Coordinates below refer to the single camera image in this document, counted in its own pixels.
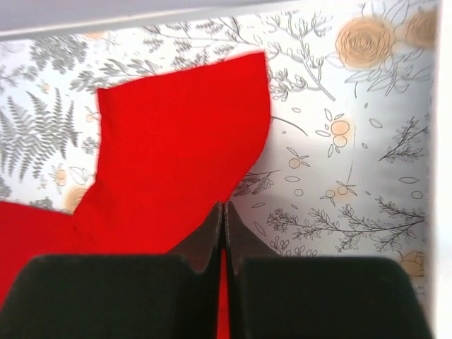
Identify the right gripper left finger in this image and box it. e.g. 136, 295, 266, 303
1, 203, 223, 338

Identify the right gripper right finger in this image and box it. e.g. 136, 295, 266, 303
225, 203, 432, 338

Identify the red t shirt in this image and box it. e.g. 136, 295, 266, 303
0, 52, 271, 339

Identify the floral table cloth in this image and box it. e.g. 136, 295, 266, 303
1, 1, 438, 295

